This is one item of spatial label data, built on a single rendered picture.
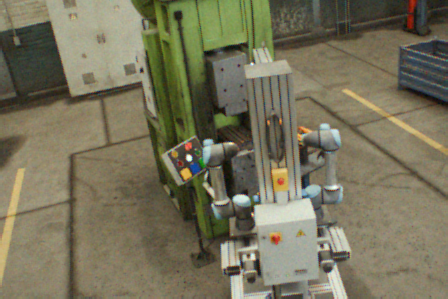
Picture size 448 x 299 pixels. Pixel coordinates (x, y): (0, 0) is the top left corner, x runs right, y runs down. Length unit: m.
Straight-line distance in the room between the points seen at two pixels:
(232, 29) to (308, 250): 1.99
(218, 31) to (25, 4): 6.19
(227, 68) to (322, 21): 7.21
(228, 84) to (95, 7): 5.37
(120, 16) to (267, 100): 6.67
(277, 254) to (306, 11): 8.35
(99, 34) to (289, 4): 4.11
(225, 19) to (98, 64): 5.47
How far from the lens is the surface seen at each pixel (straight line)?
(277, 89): 2.56
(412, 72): 7.56
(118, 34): 9.08
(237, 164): 4.16
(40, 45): 9.78
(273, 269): 2.94
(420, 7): 10.75
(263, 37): 4.14
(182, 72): 3.91
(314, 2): 10.79
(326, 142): 3.14
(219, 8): 3.93
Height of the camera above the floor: 2.85
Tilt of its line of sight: 26 degrees down
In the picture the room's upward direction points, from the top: 8 degrees counter-clockwise
